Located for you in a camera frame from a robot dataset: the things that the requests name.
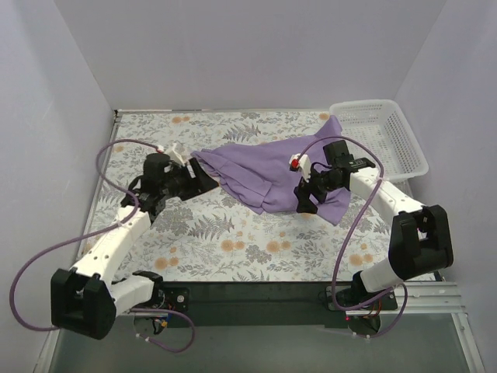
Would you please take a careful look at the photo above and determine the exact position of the purple t shirt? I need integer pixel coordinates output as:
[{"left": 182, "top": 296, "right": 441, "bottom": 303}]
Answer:
[{"left": 192, "top": 116, "right": 342, "bottom": 214}]

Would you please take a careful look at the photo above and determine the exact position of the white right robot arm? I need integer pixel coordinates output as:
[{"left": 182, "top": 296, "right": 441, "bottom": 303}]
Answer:
[{"left": 289, "top": 136, "right": 454, "bottom": 312}]

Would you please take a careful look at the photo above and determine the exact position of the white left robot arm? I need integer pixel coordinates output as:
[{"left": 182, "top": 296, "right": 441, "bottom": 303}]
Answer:
[{"left": 50, "top": 153, "right": 218, "bottom": 340}]

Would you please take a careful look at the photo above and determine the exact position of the white plastic basket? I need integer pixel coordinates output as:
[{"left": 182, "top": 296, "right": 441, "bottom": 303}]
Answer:
[{"left": 329, "top": 99, "right": 429, "bottom": 183}]

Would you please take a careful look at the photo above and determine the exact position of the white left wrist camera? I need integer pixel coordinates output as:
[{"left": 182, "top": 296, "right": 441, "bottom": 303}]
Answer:
[{"left": 165, "top": 142, "right": 188, "bottom": 166}]

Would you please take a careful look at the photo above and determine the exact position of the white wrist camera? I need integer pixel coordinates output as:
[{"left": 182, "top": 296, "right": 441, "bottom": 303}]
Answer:
[
  {"left": 165, "top": 142, "right": 188, "bottom": 166},
  {"left": 289, "top": 153, "right": 311, "bottom": 182}
]

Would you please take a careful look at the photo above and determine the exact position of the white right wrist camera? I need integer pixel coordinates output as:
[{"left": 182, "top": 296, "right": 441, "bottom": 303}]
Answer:
[{"left": 289, "top": 153, "right": 311, "bottom": 182}]

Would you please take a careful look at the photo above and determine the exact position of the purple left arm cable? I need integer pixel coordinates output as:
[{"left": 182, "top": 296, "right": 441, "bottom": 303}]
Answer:
[{"left": 9, "top": 138, "right": 196, "bottom": 354}]

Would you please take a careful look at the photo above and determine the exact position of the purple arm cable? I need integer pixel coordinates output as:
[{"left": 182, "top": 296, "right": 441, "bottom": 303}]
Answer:
[
  {"left": 9, "top": 138, "right": 196, "bottom": 354},
  {"left": 294, "top": 137, "right": 409, "bottom": 342}
]

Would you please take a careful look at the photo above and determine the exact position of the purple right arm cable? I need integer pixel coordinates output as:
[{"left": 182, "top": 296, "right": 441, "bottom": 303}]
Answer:
[{"left": 294, "top": 137, "right": 409, "bottom": 342}]

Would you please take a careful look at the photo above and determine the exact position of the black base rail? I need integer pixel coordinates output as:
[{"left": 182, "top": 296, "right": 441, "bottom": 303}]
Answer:
[{"left": 122, "top": 281, "right": 398, "bottom": 329}]

